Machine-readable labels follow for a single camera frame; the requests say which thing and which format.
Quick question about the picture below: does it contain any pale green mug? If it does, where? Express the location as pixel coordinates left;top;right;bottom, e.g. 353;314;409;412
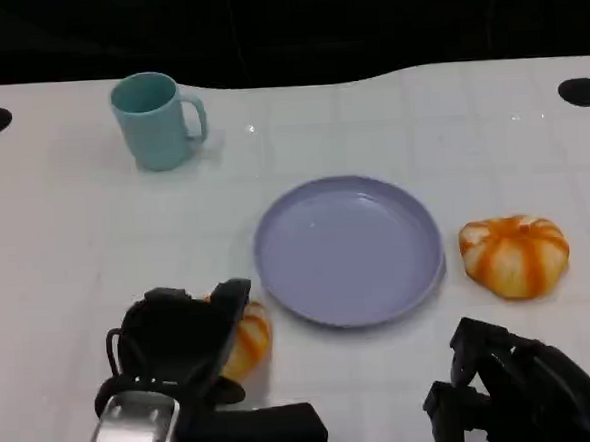
109;68;212;175

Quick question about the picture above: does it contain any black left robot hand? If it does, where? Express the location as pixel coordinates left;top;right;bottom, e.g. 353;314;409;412
101;277;260;415

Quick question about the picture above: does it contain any lilac plate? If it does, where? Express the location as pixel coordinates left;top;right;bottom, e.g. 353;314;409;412
248;169;451;335

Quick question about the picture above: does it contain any large orange white bread roll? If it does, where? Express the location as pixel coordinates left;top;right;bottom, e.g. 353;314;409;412
456;210;575;305

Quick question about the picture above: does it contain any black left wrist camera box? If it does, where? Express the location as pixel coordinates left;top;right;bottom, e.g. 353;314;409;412
173;400;331;442

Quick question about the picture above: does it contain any looped black wrist cable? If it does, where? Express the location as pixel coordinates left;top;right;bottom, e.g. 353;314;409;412
103;326;135;383

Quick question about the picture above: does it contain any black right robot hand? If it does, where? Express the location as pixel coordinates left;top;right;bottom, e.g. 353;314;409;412
417;309;590;442

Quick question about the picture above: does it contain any small orange white bread roll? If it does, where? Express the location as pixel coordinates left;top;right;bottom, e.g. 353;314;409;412
203;290;277;383

